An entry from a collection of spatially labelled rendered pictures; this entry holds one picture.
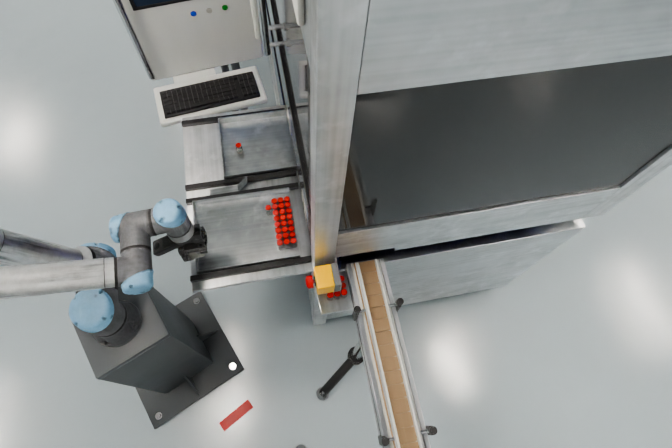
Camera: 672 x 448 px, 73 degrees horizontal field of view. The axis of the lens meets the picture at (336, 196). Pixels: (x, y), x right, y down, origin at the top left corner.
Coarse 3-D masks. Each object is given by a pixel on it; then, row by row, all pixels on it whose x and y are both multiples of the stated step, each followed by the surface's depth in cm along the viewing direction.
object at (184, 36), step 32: (128, 0) 160; (160, 0) 164; (192, 0) 168; (224, 0) 173; (160, 32) 176; (192, 32) 180; (224, 32) 186; (160, 64) 189; (192, 64) 195; (224, 64) 201
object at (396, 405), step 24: (360, 264) 150; (384, 264) 150; (360, 288) 147; (384, 288) 143; (360, 312) 140; (384, 312) 144; (360, 336) 143; (384, 336) 140; (384, 360) 137; (408, 360) 137; (384, 384) 131; (408, 384) 131; (384, 408) 131; (408, 408) 132; (384, 432) 128; (408, 432) 129; (432, 432) 123
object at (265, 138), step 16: (272, 112) 178; (224, 128) 178; (240, 128) 178; (256, 128) 178; (272, 128) 179; (288, 128) 179; (224, 144) 174; (256, 144) 175; (272, 144) 175; (288, 144) 176; (224, 160) 171; (240, 160) 171; (256, 160) 172; (272, 160) 172; (288, 160) 172; (224, 176) 164; (240, 176) 167
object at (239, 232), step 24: (264, 192) 163; (288, 192) 166; (216, 216) 161; (240, 216) 161; (264, 216) 162; (216, 240) 157; (240, 240) 157; (264, 240) 158; (216, 264) 153; (240, 264) 150
